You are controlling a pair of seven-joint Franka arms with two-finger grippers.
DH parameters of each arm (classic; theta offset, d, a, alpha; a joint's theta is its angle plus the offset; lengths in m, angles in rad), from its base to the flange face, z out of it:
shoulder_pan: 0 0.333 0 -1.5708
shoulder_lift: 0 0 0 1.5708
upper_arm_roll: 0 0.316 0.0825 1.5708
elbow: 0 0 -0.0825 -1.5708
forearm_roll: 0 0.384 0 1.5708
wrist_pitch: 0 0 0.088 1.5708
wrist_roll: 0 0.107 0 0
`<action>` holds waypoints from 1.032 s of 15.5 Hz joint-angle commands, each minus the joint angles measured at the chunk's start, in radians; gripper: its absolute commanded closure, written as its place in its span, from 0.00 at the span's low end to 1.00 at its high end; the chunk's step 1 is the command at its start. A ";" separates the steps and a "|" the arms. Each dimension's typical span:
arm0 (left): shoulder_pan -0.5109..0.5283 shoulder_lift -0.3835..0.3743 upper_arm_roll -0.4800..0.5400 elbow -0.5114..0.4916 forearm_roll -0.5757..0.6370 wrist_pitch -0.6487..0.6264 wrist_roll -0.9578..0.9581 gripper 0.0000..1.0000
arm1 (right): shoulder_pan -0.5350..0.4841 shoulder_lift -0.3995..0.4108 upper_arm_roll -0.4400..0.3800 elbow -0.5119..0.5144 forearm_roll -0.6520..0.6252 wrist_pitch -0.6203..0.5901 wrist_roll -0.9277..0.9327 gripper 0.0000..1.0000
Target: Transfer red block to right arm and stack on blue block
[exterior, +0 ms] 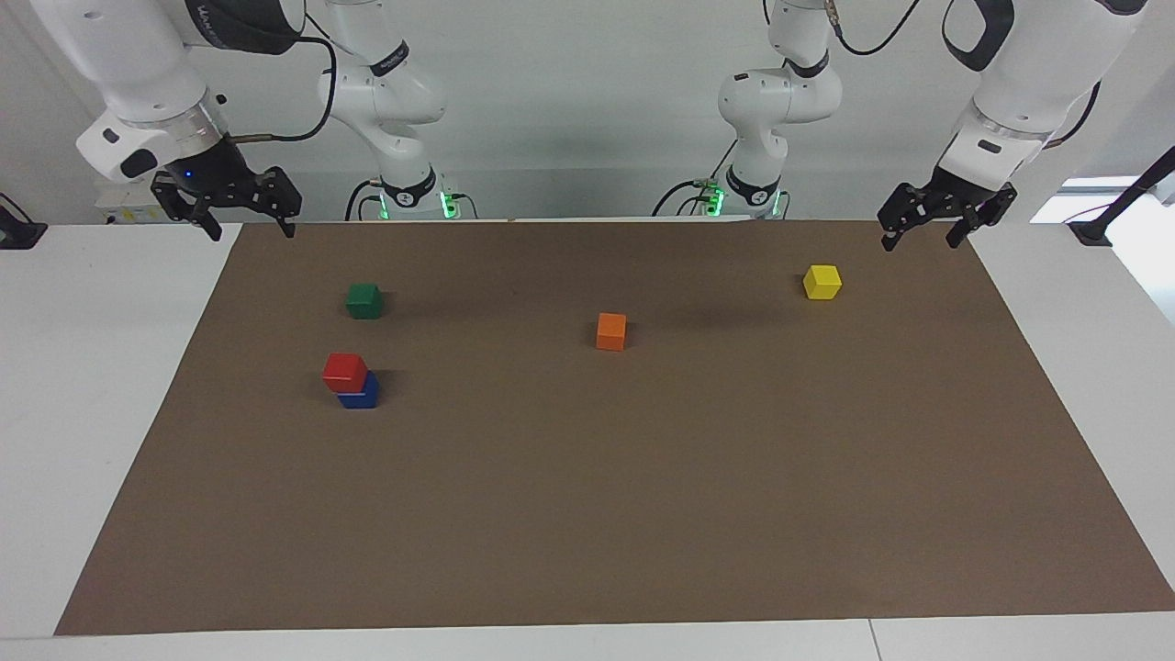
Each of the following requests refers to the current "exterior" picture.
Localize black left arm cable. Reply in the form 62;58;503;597
826;0;1104;150

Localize black table clamp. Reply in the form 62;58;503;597
0;192;49;251

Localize black base cables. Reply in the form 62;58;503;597
651;138;738;219
343;178;480;222

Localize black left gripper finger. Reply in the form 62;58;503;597
946;185;1019;252
877;183;934;252

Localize black left base cables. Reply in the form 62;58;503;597
651;138;738;219

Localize white power strip box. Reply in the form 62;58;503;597
95;178;175;225

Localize black camera stand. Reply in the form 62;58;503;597
1069;145;1175;248

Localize red wooden block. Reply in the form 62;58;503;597
321;353;370;395

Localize brown table mat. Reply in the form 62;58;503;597
54;218;1175;637

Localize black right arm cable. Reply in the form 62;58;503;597
224;35;341;144

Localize yellow wooden block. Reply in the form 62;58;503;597
802;263;844;301

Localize blue wooden block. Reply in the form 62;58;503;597
336;371;381;410

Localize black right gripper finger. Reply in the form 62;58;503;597
151;172;224;243
252;167;304;241

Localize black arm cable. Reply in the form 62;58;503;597
826;0;1104;150
224;35;341;144

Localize green wooden block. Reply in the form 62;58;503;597
345;282;385;321

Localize black right base cables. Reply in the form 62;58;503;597
343;178;480;222

